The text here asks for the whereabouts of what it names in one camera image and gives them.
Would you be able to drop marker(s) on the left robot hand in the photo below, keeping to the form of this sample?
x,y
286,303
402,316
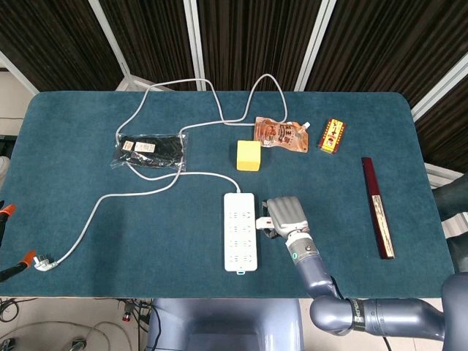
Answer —
x,y
27,257

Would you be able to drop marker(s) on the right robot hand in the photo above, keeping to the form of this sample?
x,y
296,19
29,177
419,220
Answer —
x,y
289,215

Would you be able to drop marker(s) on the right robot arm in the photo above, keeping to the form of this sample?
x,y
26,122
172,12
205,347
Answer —
x,y
311,263

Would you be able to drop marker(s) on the white power strip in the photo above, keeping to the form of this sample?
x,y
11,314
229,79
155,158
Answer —
x,y
240,248

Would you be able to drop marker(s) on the teal table cloth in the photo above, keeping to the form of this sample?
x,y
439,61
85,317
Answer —
x,y
329,183

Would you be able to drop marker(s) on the yellow sponge cube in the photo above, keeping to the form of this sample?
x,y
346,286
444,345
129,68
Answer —
x,y
248,155

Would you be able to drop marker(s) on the orange spout pouch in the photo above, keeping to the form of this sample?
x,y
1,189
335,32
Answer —
x,y
281,135

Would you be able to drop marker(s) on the dark red long box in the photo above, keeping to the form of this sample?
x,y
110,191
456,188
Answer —
x,y
376,204

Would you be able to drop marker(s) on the red yellow small box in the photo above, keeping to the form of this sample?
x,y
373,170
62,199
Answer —
x,y
332,136

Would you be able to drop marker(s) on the red button device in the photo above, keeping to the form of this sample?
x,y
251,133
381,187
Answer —
x,y
127,315

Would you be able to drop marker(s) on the blue-grey robot torso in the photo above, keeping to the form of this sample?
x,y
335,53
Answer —
x,y
223,329

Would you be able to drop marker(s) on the black items in clear bag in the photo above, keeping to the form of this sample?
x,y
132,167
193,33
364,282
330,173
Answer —
x,y
153,150

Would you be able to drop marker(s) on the white partition frame post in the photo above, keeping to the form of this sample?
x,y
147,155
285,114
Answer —
x,y
18,75
113,36
317,36
438,89
194,36

